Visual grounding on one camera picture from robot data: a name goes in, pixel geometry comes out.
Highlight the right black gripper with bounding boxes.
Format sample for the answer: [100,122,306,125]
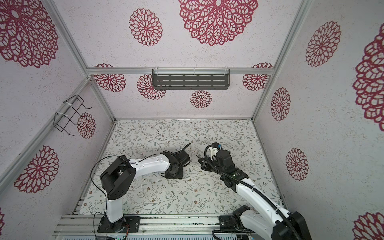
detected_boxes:
[198,156,226,178]

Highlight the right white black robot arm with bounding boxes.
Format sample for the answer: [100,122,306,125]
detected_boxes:
[199,144,312,240]

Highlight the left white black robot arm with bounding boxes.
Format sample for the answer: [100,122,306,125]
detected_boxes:
[96,148,191,235]

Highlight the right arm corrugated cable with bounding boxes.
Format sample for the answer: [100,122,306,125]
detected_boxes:
[203,143,304,240]

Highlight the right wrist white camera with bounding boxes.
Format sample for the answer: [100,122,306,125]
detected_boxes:
[209,143,223,161]

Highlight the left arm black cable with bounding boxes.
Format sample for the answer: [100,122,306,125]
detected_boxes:
[89,142,192,240]

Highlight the grey slotted wall shelf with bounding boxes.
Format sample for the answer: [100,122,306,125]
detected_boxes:
[152,69,231,90]

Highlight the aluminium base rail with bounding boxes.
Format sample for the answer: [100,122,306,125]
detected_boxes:
[53,213,305,238]

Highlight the black wire wall rack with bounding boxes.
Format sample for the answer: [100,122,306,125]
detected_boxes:
[53,95,92,136]

